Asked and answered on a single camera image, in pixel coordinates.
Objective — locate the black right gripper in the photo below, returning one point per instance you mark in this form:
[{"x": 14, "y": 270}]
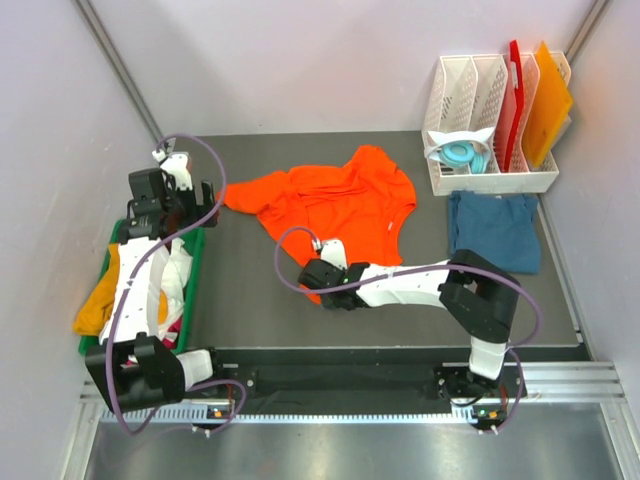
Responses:
[{"x": 328, "y": 301}]

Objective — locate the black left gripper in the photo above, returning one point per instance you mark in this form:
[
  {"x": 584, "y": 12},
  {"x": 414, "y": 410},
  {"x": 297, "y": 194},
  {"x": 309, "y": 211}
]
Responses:
[{"x": 197, "y": 212}]

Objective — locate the orange t-shirt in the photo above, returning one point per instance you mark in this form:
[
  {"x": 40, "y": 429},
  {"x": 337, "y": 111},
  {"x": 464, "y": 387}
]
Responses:
[{"x": 363, "y": 203}]

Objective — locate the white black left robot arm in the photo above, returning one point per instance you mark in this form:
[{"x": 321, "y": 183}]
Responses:
[{"x": 150, "y": 216}]

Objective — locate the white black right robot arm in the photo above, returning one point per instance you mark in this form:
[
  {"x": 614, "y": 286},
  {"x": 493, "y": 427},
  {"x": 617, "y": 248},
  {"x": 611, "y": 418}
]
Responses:
[{"x": 478, "y": 295}]

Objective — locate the green plastic bin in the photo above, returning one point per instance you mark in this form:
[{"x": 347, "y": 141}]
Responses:
[{"x": 192, "y": 300}]

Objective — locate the white t-shirt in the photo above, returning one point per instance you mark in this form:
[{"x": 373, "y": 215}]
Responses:
[{"x": 153, "y": 302}]

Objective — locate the magenta t-shirt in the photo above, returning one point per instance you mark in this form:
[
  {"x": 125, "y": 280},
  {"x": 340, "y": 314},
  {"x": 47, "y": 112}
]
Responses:
[{"x": 170, "y": 336}]

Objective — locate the mustard yellow t-shirt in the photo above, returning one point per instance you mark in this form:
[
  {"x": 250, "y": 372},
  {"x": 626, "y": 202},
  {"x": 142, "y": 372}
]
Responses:
[{"x": 97, "y": 310}]

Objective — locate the folded blue t-shirt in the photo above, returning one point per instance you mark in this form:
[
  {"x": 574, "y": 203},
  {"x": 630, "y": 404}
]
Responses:
[{"x": 501, "y": 229}]

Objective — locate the teal headphones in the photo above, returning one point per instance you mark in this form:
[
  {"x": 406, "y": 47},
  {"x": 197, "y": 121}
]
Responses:
[{"x": 460, "y": 154}]

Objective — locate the white plastic file organizer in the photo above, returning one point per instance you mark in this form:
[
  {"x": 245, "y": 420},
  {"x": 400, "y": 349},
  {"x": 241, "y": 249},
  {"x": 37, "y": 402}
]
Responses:
[{"x": 467, "y": 95}]

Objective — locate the red plastic folder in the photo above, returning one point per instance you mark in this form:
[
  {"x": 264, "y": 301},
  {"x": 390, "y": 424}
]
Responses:
[{"x": 512, "y": 107}]

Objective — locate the orange plastic folder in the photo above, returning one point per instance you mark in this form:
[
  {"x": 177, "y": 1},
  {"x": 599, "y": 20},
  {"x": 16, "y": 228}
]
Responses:
[{"x": 550, "y": 108}]

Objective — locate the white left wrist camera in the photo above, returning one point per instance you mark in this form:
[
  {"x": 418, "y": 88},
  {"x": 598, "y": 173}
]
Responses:
[{"x": 177, "y": 164}]

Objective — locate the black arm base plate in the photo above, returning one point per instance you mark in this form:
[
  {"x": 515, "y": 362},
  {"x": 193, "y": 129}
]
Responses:
[{"x": 324, "y": 381}]

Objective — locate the aluminium frame rail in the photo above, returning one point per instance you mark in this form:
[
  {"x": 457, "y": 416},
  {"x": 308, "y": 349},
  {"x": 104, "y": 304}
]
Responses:
[{"x": 570, "y": 387}]

